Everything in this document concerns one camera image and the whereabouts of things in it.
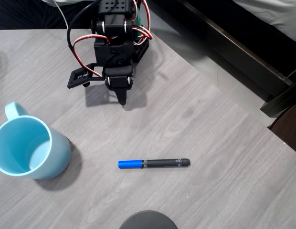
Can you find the blue capped grey marker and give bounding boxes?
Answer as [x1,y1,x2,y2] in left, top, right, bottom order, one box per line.
[117,157,191,170]

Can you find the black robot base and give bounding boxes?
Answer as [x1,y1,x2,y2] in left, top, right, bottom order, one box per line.
[131,38,150,64]

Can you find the light blue ceramic mug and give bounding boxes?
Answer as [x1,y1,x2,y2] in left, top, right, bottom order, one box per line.
[0,102,72,180]

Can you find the green circuit board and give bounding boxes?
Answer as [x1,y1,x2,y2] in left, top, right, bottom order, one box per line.
[134,6,143,42]

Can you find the white cloth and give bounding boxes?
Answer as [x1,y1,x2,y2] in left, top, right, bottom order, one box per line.
[40,0,96,3]

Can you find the black stand with round base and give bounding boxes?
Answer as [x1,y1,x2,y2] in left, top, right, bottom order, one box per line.
[118,210,179,229]

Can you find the white bedding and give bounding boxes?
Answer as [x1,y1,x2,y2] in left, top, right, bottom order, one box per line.
[233,0,296,45]

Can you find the dark brown round chair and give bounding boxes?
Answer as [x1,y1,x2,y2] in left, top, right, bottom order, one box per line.
[268,101,296,157]

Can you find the black gripper camera mount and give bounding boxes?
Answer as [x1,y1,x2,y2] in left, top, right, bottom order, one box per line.
[66,62,104,89]

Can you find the red white wire to gripper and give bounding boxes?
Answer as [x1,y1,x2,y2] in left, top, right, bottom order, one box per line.
[73,34,109,78]

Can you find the black cable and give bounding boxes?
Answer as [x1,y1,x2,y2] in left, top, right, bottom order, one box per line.
[66,0,102,72]

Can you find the red white wire along arm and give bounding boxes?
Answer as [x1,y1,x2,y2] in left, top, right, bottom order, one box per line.
[131,0,154,46]

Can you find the thin white cable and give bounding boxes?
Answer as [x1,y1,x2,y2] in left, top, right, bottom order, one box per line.
[42,0,69,30]

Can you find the dark wooden bed frame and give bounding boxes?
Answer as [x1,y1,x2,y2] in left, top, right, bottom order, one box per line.
[148,0,296,118]

